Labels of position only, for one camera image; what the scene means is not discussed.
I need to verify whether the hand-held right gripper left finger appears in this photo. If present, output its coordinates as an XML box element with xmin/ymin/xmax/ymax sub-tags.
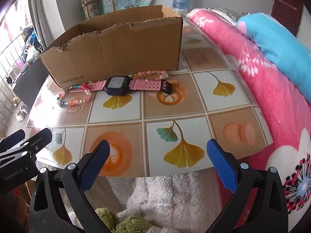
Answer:
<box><xmin>29</xmin><ymin>139</ymin><xmax>119</xmax><ymax>233</ymax></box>

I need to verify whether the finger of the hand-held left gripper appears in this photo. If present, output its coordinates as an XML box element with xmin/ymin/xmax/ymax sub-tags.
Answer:
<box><xmin>0</xmin><ymin>128</ymin><xmax>53</xmax><ymax>168</ymax></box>
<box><xmin>0</xmin><ymin>130</ymin><xmax>26</xmax><ymax>151</ymax></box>

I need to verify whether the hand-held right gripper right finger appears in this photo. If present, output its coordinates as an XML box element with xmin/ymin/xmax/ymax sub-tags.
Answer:
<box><xmin>206</xmin><ymin>138</ymin><xmax>288</xmax><ymax>233</ymax></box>

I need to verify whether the colourful bead bracelet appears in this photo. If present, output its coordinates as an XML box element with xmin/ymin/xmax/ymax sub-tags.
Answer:
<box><xmin>57</xmin><ymin>84</ymin><xmax>93</xmax><ymax>108</ymax></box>

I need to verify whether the pink strap smart watch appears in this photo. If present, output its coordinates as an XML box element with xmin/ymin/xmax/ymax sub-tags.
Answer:
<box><xmin>84</xmin><ymin>75</ymin><xmax>173</xmax><ymax>96</ymax></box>

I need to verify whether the brown cardboard box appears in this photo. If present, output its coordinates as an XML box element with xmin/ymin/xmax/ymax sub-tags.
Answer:
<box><xmin>39</xmin><ymin>5</ymin><xmax>184</xmax><ymax>89</ymax></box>

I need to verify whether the dark grey cabinet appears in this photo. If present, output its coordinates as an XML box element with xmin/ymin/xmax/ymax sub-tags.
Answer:
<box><xmin>13</xmin><ymin>58</ymin><xmax>52</xmax><ymax>108</ymax></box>

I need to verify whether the white fluffy blanket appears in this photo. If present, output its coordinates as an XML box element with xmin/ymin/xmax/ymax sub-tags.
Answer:
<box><xmin>107</xmin><ymin>170</ymin><xmax>234</xmax><ymax>233</ymax></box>

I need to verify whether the green fluffy cloth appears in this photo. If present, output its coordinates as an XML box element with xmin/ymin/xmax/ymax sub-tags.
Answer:
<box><xmin>95</xmin><ymin>207</ymin><xmax>152</xmax><ymax>233</ymax></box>

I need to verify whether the leaf patterned tablecloth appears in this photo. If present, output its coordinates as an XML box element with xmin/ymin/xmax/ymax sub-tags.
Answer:
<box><xmin>25</xmin><ymin>17</ymin><xmax>274</xmax><ymax>177</ymax></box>

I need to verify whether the pink floral blanket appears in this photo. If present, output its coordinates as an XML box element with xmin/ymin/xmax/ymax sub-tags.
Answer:
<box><xmin>187</xmin><ymin>8</ymin><xmax>311</xmax><ymax>221</ymax></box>

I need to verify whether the pile of clothes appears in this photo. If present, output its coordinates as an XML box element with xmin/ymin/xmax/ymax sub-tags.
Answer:
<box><xmin>21</xmin><ymin>27</ymin><xmax>40</xmax><ymax>63</ymax></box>

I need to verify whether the grey curtain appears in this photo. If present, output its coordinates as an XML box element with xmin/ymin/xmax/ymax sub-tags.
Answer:
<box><xmin>28</xmin><ymin>0</ymin><xmax>64</xmax><ymax>51</ymax></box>

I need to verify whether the blue pillow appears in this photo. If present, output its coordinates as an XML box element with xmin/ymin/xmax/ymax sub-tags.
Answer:
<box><xmin>237</xmin><ymin>12</ymin><xmax>311</xmax><ymax>94</ymax></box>

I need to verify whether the wooden chair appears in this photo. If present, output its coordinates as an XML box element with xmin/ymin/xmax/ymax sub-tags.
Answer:
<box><xmin>82</xmin><ymin>0</ymin><xmax>117</xmax><ymax>20</ymax></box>

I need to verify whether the grey lace cloth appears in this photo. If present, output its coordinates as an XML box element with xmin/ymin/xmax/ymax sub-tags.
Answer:
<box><xmin>214</xmin><ymin>8</ymin><xmax>241</xmax><ymax>26</ymax></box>

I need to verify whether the dark red door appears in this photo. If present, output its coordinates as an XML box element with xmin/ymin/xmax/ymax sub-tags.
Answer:
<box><xmin>271</xmin><ymin>0</ymin><xmax>304</xmax><ymax>36</ymax></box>

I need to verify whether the pink pearl bead bracelet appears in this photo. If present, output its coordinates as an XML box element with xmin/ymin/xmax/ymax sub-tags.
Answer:
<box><xmin>132</xmin><ymin>69</ymin><xmax>169</xmax><ymax>80</ymax></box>

